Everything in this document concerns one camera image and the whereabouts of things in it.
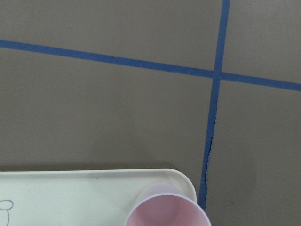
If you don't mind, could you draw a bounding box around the pink plastic cup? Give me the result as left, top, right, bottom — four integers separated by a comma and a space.
123, 183, 211, 226

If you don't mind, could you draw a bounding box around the cream plastic tray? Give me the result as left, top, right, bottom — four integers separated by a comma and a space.
0, 169, 197, 226

